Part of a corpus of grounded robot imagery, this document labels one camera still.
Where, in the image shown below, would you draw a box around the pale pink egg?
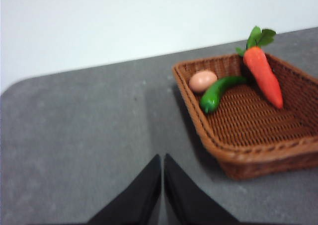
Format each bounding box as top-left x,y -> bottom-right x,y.
188,70 -> 218,94

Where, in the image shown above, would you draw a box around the brown wicker basket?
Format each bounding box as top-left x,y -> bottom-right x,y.
172,53 -> 318,182

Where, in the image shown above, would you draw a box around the green chili pepper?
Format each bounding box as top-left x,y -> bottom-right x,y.
200,75 -> 249,115

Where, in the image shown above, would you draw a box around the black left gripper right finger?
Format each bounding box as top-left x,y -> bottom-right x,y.
163,153 -> 241,225

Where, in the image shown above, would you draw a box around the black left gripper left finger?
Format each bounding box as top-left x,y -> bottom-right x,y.
87,153 -> 162,225

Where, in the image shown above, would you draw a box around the orange toy carrot green leaves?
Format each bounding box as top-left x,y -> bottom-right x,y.
235,25 -> 284,110

